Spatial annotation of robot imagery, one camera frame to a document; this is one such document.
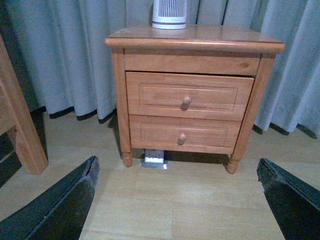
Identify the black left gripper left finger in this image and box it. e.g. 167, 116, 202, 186
0, 156, 100, 240

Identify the wooden nightstand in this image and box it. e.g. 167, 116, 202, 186
104, 24, 285, 174

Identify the white cylindrical air purifier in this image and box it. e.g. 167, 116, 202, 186
152, 0, 187, 30

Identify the floor power socket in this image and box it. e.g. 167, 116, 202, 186
139, 149, 168, 170

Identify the grey curtain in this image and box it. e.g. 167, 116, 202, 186
0, 0, 320, 135

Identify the wooden furniture leg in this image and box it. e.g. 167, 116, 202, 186
0, 39, 49, 175

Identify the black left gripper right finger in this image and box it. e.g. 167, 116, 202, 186
256, 158, 320, 240

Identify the wooden drawer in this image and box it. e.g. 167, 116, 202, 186
126, 71, 254, 121
129, 115, 241, 147

